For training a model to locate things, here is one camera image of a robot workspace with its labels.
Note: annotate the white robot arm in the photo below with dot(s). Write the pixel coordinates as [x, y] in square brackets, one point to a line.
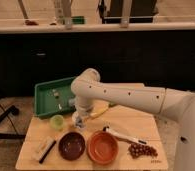
[175, 105]

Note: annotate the green plastic tray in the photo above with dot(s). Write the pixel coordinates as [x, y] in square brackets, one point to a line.
[45, 104]

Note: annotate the grey sponge block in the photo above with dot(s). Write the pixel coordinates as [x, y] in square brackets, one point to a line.
[71, 102]

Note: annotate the black chair base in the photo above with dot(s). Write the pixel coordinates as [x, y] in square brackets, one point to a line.
[4, 130]

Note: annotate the dark purple bowl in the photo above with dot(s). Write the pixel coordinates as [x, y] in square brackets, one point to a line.
[71, 146]

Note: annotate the light green plastic cup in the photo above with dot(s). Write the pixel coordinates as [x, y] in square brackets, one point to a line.
[56, 122]

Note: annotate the bunch of brown grapes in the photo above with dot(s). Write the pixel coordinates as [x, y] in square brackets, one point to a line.
[136, 150]

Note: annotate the small utensil in tray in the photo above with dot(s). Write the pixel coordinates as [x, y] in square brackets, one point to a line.
[57, 97]

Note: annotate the white black-tipped utensil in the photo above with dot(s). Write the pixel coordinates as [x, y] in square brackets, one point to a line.
[123, 136]

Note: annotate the green container on counter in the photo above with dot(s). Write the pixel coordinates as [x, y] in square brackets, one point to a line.
[78, 20]

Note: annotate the white brush with black handle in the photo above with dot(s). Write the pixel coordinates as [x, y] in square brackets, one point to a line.
[40, 152]

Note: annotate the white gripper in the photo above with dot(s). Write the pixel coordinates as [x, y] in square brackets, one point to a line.
[83, 112]

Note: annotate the white paper cup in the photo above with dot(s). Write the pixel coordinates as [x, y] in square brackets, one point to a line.
[74, 117]

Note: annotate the orange bowl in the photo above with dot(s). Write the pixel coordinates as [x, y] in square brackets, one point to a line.
[102, 148]

